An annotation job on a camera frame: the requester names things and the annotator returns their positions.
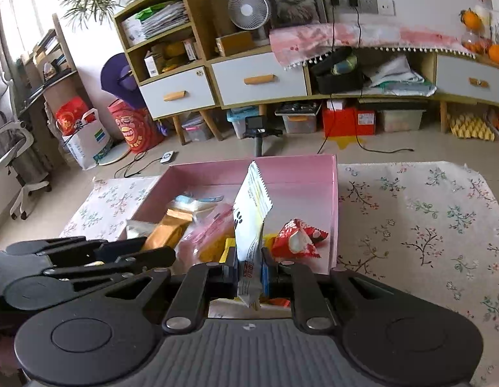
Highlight red white-heart snack packet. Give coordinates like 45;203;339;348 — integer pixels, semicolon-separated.
271;218;330;261

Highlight clear plastic storage box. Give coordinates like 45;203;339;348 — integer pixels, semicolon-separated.
378;109;424;133

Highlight pink-lid plastic box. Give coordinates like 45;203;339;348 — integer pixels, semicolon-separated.
181;113;214;143

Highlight pile of folded cloths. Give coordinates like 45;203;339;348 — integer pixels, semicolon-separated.
362;54;438;97

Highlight tall wooden shelf cabinet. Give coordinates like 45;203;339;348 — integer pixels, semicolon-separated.
113;0;224;146

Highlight black bag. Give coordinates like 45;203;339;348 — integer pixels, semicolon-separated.
310;46;365;94

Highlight floral tablecloth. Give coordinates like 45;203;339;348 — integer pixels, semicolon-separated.
60;161;499;387

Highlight wall power outlets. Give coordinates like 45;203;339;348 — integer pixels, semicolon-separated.
329;0;395;15

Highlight wooden side desk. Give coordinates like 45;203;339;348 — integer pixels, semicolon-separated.
21;14;93;163

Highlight pink snack packet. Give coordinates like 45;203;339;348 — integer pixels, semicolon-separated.
180;203;236;263

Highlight camera on tripod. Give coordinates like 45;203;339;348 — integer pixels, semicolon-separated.
245;117;283;157

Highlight long wooden drawer cabinet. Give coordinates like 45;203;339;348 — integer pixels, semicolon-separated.
207;44;499;143

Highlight red cardboard box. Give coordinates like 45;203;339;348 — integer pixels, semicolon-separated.
323;107;377;137

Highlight yellow egg tray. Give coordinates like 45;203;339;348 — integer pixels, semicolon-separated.
447;114;497;142

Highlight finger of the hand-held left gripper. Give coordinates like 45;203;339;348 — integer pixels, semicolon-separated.
6;236;147;267
3;247;176;312

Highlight blue-lid plastic box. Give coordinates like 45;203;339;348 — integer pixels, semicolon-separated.
226;107;260;140

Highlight red gift bag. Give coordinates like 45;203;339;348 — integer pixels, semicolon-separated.
56;97;91;136

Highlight white shopping bag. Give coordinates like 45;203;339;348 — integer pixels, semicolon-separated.
64;108;113;170

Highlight white office chair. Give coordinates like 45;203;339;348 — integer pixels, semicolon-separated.
0;73;53;221

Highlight red patterned bag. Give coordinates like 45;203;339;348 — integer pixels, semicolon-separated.
108;99;165;154

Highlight black power cable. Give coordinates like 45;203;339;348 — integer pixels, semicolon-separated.
320;0;415;154

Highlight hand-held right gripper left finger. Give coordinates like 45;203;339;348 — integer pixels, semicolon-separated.
72;246;239;335

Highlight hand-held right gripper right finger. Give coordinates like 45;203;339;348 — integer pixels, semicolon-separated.
262;249;430;335

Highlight clear jar of oranges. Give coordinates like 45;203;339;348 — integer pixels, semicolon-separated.
461;30;492;55

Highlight small white fan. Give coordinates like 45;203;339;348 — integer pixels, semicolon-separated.
227;0;272;47

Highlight golden brown snack packet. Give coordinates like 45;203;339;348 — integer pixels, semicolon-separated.
144;209;194;251

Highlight white black-print snack packet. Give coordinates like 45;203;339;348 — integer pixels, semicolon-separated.
232;160;274;311

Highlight black floor cable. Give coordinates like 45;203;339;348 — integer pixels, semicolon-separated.
114;151;169;179

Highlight white light-blue snack packet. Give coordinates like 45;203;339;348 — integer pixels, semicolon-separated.
169;194;226;215

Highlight white round floor disc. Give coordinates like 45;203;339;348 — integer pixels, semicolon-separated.
98;141;131;166

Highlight bright yellow snack packet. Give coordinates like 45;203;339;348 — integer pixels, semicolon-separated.
200;237;238;263

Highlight pink floral cloth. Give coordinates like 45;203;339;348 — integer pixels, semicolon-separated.
269;22;478;72

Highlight purple hat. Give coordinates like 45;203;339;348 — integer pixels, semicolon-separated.
101;52;144;108

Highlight plastic box orange handle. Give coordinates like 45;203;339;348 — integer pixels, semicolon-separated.
275;103;318;135

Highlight pink cardboard box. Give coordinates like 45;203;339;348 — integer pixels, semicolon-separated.
122;154;339;275

